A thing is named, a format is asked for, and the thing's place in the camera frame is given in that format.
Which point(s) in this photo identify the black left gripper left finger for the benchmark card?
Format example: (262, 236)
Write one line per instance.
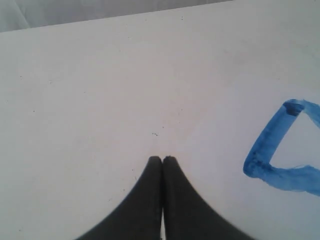
(139, 215)

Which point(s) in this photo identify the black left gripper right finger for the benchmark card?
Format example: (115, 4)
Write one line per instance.
(187, 216)

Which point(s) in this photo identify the white paper sheet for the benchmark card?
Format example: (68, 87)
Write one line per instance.
(276, 160)

